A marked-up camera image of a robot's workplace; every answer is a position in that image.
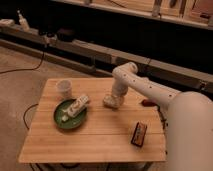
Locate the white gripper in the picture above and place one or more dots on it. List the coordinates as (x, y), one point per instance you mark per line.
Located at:
(117, 96)

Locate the white sponge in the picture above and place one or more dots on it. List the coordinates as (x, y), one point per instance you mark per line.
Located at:
(108, 101)

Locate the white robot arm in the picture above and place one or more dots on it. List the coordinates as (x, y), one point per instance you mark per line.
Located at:
(189, 134)

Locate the red brown small object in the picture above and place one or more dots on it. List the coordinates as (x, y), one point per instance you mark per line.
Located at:
(148, 103)

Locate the white green carton box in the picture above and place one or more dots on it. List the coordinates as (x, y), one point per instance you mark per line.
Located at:
(78, 105)

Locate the wooden table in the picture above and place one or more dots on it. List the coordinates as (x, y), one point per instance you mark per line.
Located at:
(105, 135)

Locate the black orange snack bar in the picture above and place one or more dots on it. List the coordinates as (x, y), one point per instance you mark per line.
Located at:
(139, 134)

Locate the translucent plastic cup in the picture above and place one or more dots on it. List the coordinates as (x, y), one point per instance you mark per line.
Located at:
(64, 88)

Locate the green plate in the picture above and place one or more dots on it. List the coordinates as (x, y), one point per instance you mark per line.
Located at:
(69, 123)

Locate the small white cube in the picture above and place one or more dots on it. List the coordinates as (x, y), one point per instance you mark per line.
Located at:
(64, 118)

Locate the black round device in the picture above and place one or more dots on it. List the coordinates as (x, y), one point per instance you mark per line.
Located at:
(66, 35)

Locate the white spray bottle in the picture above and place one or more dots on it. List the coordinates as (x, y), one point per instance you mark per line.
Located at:
(23, 22)

